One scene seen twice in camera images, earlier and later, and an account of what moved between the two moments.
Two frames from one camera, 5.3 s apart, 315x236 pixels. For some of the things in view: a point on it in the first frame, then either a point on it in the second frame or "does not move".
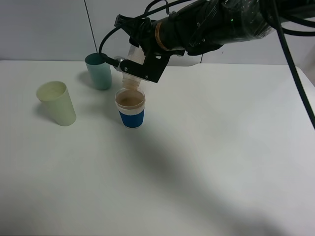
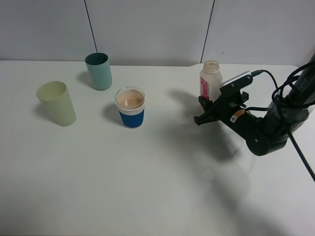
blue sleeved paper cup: [131, 105] does not move
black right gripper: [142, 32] -> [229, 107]
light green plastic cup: [55, 95] does not move
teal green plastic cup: [100, 71] does not move
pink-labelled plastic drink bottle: [135, 55] -> [210, 80]
